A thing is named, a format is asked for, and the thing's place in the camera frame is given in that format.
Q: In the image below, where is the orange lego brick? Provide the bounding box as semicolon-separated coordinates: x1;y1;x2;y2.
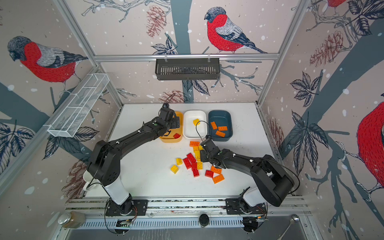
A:
211;166;222;175
216;131;226;138
218;126;228;131
213;174;225;184
211;122;218;130
190;141;200;147

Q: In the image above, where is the yellow lego brick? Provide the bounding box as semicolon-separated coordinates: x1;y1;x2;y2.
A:
171;165;179;174
197;162;203;170
193;119;200;126
176;158;183;166

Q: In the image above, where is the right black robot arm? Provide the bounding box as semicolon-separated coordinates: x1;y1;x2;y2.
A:
200;138;294;214

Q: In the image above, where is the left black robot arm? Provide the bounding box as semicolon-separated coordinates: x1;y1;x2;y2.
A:
87;103;180;215

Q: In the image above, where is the yellow plastic container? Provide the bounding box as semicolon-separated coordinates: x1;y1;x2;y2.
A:
160;111;183;144

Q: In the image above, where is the white plastic container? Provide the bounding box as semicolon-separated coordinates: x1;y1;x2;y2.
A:
183;110;208;140

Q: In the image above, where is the dark teal plastic container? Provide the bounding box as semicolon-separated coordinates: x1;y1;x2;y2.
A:
208;110;233;142

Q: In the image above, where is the black round knob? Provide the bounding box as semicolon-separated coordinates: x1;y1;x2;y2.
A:
199;214;210;228

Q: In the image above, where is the small glass jar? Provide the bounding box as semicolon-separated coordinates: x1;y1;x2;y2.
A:
58;211;86;229

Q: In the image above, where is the black wire hanging basket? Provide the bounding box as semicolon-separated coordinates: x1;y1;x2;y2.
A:
154;57;221;81

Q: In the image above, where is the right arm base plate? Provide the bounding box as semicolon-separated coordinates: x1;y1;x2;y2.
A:
224;199;267;216

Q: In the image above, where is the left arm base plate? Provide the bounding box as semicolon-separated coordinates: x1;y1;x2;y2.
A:
106;200;149;217

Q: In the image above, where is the white mesh wire tray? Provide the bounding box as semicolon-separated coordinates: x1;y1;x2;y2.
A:
48;73;110;138

